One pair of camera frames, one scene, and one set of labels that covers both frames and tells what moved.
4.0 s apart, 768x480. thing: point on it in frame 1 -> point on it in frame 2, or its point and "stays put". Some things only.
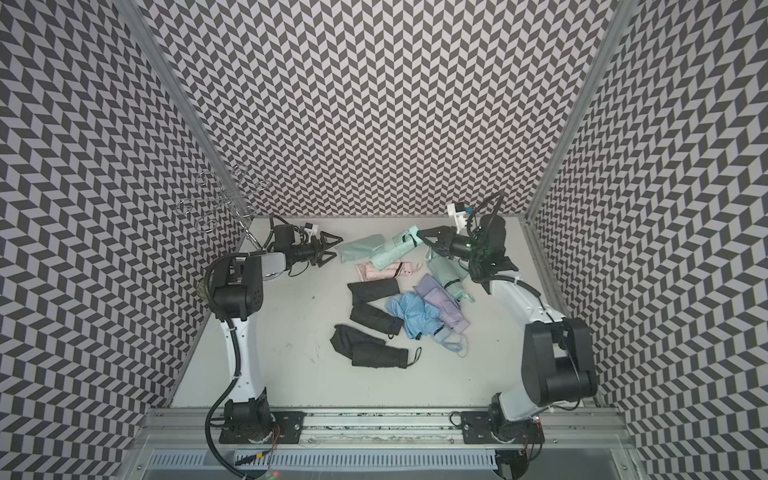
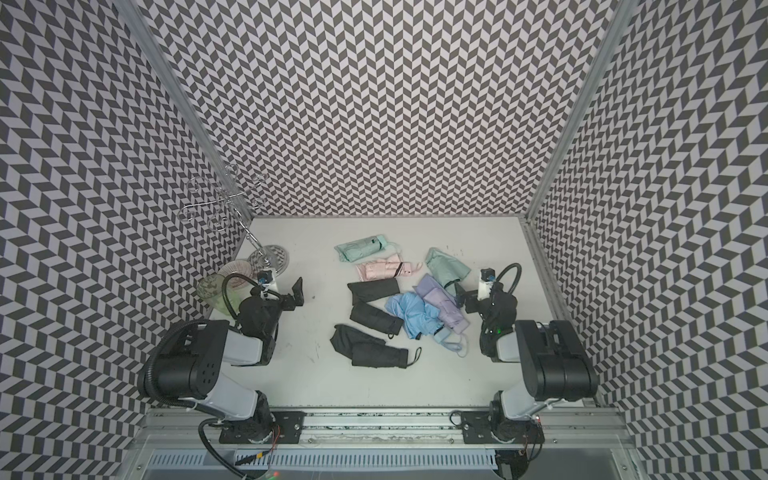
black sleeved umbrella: [380, 356] stays put
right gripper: [444, 244] -> [471, 298]
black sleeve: [346, 337] stays put
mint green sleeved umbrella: [450, 272] stays put
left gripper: [323, 240] -> [290, 304]
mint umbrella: [403, 243] -> [352, 250]
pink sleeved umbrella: [368, 271] stays put
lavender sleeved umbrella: [450, 314] stays put
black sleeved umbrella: [373, 317] stays put
